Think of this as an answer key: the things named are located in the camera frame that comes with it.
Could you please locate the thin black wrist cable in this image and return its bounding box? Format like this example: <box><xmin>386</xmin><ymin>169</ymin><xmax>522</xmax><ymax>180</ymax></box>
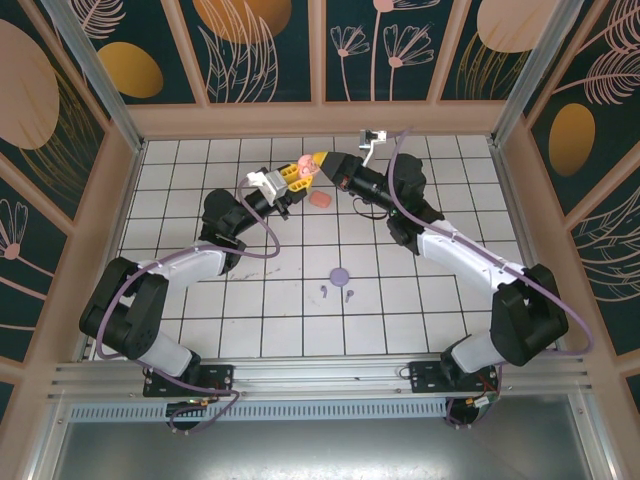
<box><xmin>351</xmin><ymin>196</ymin><xmax>397</xmax><ymax>220</ymax></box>

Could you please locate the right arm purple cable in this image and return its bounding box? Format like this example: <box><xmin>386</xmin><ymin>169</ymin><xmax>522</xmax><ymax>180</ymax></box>
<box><xmin>387</xmin><ymin>127</ymin><xmax>597</xmax><ymax>430</ymax></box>

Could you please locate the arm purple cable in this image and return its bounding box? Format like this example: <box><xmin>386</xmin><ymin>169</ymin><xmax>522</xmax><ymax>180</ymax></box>
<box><xmin>387</xmin><ymin>127</ymin><xmax>597</xmax><ymax>430</ymax></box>
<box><xmin>94</xmin><ymin>177</ymin><xmax>281</xmax><ymax>434</ymax></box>

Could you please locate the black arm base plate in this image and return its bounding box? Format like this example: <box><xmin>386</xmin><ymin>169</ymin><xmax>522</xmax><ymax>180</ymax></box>
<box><xmin>408</xmin><ymin>359</ymin><xmax>501</xmax><ymax>396</ymax></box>
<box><xmin>143</xmin><ymin>363</ymin><xmax>236</xmax><ymax>399</ymax></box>

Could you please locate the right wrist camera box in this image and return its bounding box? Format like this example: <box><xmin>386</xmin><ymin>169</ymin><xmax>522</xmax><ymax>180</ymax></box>
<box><xmin>358</xmin><ymin>128</ymin><xmax>389</xmax><ymax>167</ymax></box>

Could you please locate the aluminium frame rail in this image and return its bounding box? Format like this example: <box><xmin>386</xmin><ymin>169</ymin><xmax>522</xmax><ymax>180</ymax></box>
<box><xmin>47</xmin><ymin>354</ymin><xmax>594</xmax><ymax>401</ymax></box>

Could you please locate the black electronics housing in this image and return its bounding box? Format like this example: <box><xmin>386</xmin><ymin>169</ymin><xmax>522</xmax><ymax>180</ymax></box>
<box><xmin>164</xmin><ymin>397</ymin><xmax>214</xmax><ymax>435</ymax></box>
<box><xmin>446</xmin><ymin>397</ymin><xmax>494</xmax><ymax>430</ymax></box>

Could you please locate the grey slotted cable duct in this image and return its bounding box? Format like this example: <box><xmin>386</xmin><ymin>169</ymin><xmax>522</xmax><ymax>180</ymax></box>
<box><xmin>69</xmin><ymin>402</ymin><xmax>450</xmax><ymax>422</ymax></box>

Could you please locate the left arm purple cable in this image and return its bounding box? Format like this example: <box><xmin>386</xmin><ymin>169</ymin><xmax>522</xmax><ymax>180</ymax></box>
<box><xmin>94</xmin><ymin>177</ymin><xmax>281</xmax><ymax>434</ymax></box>

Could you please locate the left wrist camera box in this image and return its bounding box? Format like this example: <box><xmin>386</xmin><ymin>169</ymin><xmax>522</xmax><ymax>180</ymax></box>
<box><xmin>246</xmin><ymin>169</ymin><xmax>287</xmax><ymax>205</ymax></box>

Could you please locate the aluminium corner post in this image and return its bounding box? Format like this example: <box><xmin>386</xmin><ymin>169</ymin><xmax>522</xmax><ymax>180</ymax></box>
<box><xmin>488</xmin><ymin>0</ymin><xmax>586</xmax><ymax>147</ymax></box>
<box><xmin>40</xmin><ymin>0</ymin><xmax>147</xmax><ymax>154</ymax></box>

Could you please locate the grey metal sheet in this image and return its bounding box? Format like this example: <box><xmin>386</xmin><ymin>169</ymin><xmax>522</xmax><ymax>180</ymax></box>
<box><xmin>47</xmin><ymin>394</ymin><xmax>601</xmax><ymax>480</ymax></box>

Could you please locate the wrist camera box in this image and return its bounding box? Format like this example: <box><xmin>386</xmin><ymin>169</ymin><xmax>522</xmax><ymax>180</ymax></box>
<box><xmin>358</xmin><ymin>128</ymin><xmax>389</xmax><ymax>167</ymax></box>
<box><xmin>246</xmin><ymin>169</ymin><xmax>287</xmax><ymax>205</ymax></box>

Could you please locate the aluminium table side rail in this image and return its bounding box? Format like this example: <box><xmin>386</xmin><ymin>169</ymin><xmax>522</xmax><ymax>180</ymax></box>
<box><xmin>74</xmin><ymin>139</ymin><xmax>147</xmax><ymax>362</ymax></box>
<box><xmin>488</xmin><ymin>142</ymin><xmax>569</xmax><ymax>354</ymax></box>

